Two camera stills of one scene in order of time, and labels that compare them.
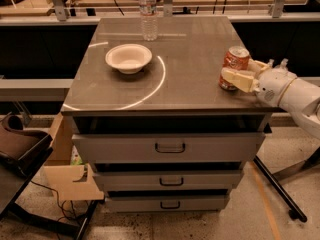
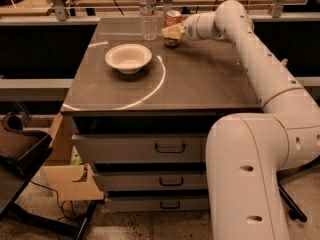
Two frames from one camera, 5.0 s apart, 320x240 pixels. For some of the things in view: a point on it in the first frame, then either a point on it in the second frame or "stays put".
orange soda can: x=236 y=57 -> x=172 y=18
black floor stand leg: x=294 y=212 stays put
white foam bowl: x=128 y=58 stays put
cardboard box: x=67 y=180 stays put
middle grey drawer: x=168 y=180 stays put
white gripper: x=272 y=85 -> x=190 y=28
